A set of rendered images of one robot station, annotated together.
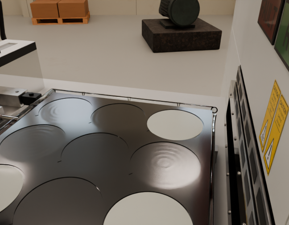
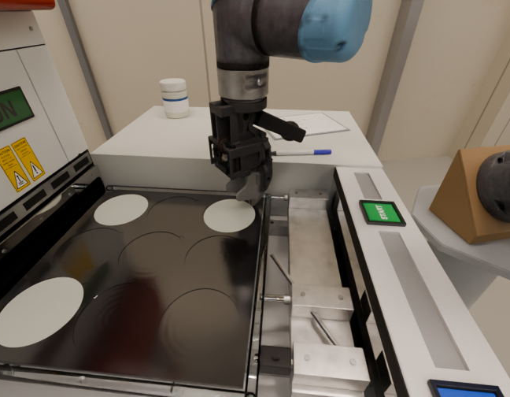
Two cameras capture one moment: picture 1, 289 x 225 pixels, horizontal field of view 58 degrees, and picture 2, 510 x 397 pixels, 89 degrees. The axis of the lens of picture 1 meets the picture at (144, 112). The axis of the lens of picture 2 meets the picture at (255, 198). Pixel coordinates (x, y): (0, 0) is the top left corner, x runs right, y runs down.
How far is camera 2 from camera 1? 0.66 m
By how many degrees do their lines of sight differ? 113
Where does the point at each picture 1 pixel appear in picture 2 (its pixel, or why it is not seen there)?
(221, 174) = not seen: hidden behind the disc
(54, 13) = not seen: outside the picture
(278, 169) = (46, 157)
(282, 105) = (17, 145)
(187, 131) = (35, 294)
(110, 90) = not seen: outside the picture
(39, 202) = (187, 213)
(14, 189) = (207, 217)
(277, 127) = (27, 153)
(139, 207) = (123, 216)
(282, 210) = (60, 155)
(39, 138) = (212, 262)
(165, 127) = (59, 298)
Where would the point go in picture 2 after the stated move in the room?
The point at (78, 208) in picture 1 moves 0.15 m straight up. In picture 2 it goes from (162, 213) to (143, 140)
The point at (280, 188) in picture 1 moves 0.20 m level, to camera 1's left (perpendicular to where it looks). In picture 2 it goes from (53, 156) to (165, 149)
